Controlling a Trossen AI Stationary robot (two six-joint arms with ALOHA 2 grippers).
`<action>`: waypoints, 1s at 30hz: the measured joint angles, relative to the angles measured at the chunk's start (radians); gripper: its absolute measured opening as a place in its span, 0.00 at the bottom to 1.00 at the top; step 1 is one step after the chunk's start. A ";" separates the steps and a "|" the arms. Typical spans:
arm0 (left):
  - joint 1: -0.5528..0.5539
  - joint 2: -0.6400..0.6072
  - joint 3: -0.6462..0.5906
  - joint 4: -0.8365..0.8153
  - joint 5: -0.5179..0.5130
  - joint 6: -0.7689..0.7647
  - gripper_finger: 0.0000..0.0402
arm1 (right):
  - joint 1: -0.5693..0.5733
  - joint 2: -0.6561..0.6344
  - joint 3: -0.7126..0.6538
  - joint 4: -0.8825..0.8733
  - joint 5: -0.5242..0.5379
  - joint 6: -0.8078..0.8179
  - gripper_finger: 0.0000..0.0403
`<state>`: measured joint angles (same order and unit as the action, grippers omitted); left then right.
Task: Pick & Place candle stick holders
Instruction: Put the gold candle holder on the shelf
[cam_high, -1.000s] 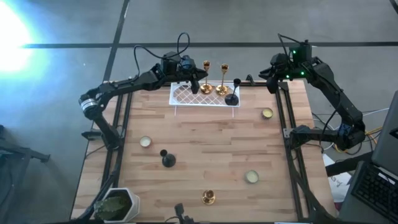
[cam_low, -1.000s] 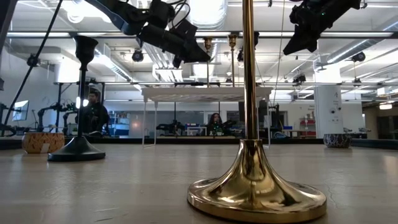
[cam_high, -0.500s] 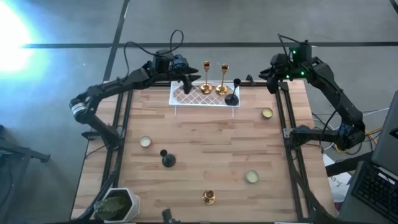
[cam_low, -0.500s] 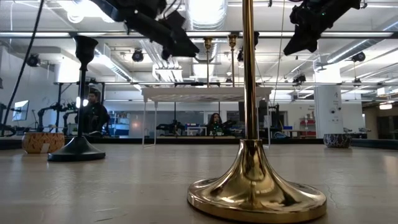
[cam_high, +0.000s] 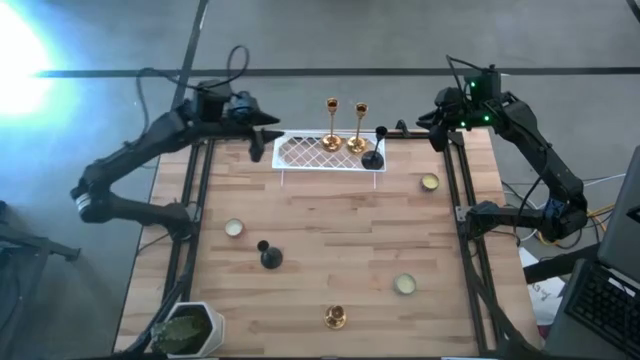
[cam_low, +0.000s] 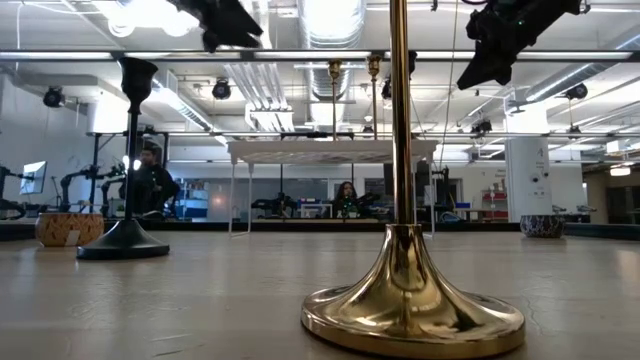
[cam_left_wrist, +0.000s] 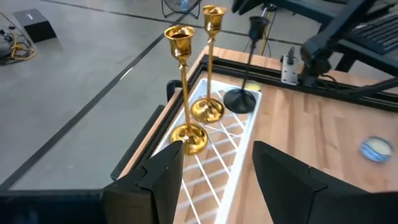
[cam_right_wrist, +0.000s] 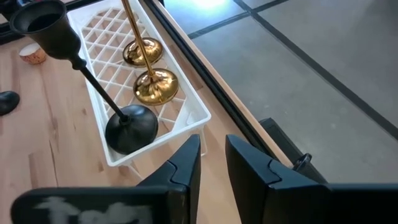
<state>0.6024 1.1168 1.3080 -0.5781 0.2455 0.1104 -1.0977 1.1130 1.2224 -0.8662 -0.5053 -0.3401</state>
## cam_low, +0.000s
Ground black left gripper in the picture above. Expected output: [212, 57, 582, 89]
[168, 0, 264, 54]

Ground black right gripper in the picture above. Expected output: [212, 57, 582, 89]
[456, 0, 581, 91]

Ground blue patterned candle tin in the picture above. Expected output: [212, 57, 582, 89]
[519, 214, 567, 239]

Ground woven tan basket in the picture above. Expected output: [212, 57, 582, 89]
[34, 212, 106, 248]

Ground white round pillar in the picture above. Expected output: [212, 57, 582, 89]
[504, 137, 554, 224]

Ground red parts shelf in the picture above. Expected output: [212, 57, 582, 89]
[480, 188, 510, 221]

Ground person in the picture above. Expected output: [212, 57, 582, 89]
[330, 180, 361, 220]
[119, 145, 181, 221]

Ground blue storage bins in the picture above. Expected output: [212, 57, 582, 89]
[174, 187, 210, 220]

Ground computer monitor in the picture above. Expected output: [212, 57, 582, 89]
[18, 160, 49, 196]

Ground white wire shelf rack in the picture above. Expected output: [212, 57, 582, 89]
[226, 138, 440, 239]

